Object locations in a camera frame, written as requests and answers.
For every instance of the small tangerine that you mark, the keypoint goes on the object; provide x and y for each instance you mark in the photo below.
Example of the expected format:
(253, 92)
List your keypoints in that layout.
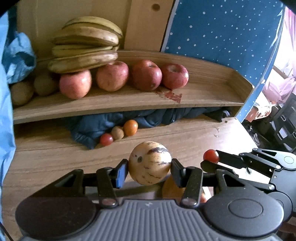
(130, 127)

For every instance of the blue polka dot mattress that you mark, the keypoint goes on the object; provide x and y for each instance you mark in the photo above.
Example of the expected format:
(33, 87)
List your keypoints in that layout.
(219, 34)

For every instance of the dark blue cloth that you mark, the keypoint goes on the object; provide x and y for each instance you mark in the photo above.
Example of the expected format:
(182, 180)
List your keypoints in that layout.
(161, 117)

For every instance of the cherry tomato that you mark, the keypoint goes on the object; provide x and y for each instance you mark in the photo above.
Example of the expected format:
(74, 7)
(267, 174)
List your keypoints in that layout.
(106, 139)
(210, 155)

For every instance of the orange round fruit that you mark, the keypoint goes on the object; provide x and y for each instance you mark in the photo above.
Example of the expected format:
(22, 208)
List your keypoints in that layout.
(170, 190)

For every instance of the black plastic object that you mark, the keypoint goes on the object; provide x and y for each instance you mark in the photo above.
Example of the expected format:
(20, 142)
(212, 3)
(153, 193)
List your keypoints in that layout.
(284, 129)

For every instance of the light blue cloth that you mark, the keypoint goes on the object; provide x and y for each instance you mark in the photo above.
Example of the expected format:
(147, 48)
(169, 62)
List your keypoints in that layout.
(5, 115)

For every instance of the wooden board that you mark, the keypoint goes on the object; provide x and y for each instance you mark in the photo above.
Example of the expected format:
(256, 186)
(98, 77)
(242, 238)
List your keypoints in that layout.
(143, 23)

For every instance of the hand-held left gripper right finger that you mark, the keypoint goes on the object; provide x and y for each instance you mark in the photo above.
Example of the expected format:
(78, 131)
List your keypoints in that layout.
(177, 172)

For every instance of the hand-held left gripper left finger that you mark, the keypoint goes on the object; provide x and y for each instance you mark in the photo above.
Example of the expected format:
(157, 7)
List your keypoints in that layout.
(120, 172)

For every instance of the striped pepino melon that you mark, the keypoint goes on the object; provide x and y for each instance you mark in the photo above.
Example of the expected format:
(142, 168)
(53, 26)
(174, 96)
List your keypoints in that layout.
(150, 162)

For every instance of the pink bedding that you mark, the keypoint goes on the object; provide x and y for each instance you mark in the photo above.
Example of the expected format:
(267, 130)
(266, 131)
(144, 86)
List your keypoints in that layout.
(286, 88)

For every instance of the banana bunch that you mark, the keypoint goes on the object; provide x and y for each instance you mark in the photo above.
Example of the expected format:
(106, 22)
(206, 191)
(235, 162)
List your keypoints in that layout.
(85, 39)

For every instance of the blue plastic bag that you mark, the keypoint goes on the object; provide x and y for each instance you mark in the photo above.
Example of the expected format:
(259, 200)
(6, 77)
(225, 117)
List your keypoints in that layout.
(18, 58)

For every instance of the red apple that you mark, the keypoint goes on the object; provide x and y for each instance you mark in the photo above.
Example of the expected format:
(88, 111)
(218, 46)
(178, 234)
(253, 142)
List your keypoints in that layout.
(174, 76)
(75, 84)
(112, 76)
(146, 75)

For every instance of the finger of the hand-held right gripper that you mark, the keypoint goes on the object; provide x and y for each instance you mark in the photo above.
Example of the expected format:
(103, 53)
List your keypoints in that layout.
(209, 166)
(231, 158)

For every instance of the small brown kiwi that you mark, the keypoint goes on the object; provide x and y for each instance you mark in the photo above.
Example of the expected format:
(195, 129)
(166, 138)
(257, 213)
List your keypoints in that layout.
(117, 132)

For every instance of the wooden shelf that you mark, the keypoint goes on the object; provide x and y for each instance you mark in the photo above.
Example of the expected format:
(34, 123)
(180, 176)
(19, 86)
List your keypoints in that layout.
(208, 88)

